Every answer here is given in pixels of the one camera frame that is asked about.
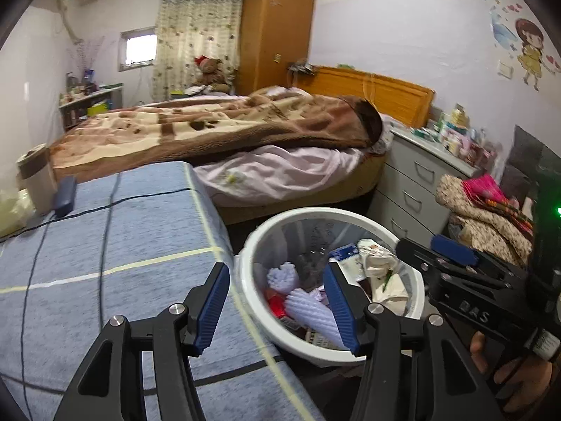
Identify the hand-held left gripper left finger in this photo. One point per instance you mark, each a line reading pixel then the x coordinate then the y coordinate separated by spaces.
pixel 212 302

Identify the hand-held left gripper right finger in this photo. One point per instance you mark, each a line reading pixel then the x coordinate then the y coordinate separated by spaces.
pixel 346 307

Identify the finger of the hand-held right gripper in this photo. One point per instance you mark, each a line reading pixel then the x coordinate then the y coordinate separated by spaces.
pixel 431 272
pixel 453 248

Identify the lavender foam net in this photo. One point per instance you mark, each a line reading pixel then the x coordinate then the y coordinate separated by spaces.
pixel 307 311
pixel 282 276

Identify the small patterned box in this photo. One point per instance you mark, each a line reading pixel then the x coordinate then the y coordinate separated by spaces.
pixel 317 337

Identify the cream paper bag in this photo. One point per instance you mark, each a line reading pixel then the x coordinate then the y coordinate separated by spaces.
pixel 394 294

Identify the white paper wad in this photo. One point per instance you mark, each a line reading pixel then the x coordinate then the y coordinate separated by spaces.
pixel 377 256

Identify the white trash bin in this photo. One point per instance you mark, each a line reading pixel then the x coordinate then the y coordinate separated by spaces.
pixel 307 217

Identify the person's right hand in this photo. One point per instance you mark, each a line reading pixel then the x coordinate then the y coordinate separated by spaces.
pixel 526 381

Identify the floral quilted jacket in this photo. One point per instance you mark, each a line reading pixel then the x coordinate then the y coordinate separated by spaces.
pixel 482 232

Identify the pink plaid cloth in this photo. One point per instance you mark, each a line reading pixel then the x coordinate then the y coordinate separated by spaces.
pixel 486 188

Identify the grey drawer cabinet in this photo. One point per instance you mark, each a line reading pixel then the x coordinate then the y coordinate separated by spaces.
pixel 412 193

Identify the blue checked tablecloth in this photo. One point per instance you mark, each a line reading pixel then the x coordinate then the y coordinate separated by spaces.
pixel 131 250

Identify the pile of medicine boxes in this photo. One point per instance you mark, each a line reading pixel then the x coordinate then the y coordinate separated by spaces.
pixel 456 140

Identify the black chair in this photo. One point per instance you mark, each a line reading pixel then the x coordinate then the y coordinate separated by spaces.
pixel 521 162

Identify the floral pillow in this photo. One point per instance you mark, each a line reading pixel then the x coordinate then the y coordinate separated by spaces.
pixel 388 133

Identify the pale pink duvet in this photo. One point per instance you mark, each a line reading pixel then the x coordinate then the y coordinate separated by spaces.
pixel 271 171

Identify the wooden headboard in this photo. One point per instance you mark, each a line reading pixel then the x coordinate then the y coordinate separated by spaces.
pixel 394 96

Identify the brown printed blanket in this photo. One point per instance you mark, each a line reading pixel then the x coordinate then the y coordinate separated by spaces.
pixel 219 127

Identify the dark blue glasses case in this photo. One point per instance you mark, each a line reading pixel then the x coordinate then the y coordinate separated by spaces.
pixel 65 195

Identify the beige cup with brown band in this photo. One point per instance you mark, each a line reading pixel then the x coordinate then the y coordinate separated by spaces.
pixel 39 180

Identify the green box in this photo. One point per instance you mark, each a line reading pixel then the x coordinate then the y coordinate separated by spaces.
pixel 98 109

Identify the brown teddy bear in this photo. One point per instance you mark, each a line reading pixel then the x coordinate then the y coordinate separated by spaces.
pixel 212 72

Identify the grey desk shelf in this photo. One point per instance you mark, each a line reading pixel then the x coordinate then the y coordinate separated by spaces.
pixel 105 96

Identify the row of cosmetic bottles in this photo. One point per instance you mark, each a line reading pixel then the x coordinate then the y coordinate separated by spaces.
pixel 76 92

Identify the patterned curtain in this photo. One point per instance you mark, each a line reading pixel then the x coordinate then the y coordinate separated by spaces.
pixel 193 39

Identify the small window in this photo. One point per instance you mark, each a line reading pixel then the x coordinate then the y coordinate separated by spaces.
pixel 140 48

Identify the purple dried branches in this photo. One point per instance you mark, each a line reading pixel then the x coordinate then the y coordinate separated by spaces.
pixel 87 55

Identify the wooden wardrobe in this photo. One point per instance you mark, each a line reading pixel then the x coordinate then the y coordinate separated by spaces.
pixel 276 30

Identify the wrapped air conditioner pipe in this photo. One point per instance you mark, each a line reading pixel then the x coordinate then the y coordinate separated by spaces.
pixel 70 22

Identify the white wall switch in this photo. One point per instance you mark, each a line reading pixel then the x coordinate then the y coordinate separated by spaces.
pixel 505 70

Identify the cartoon wall sticker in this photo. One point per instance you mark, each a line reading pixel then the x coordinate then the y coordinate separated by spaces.
pixel 530 48

